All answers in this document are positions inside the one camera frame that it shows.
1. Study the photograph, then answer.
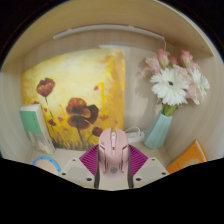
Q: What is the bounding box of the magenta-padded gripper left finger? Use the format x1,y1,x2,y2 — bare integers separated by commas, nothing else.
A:
60,144,101,190

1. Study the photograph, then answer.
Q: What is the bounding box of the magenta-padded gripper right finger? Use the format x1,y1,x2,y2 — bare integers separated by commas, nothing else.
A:
127,144,170,190

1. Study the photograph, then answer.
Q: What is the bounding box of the pink computer mouse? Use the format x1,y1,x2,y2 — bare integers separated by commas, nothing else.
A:
97,126,131,183

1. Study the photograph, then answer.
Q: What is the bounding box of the round blue-rimmed cartoon mouse pad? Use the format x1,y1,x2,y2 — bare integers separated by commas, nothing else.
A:
31,155,63,177

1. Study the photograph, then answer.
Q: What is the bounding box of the teal faceted vase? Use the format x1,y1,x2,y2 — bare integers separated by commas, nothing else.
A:
143,111,174,150

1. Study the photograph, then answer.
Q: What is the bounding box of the orange booklet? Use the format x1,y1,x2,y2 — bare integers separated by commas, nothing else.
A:
165,139,209,175

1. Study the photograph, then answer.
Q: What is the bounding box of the green-covered book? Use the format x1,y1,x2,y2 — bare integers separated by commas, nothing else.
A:
18,103,56,156

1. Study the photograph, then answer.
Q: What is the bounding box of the yellow poppy flower painting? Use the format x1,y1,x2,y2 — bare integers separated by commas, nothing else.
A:
20,48,127,152

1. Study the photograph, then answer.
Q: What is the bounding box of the white and pink flower bouquet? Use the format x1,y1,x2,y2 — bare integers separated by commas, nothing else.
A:
141,48,211,118

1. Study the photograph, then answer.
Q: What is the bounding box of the white light bar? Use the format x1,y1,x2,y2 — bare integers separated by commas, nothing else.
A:
52,24,167,42

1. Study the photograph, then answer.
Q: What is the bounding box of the white power cable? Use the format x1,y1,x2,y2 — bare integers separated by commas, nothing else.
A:
123,125,143,135

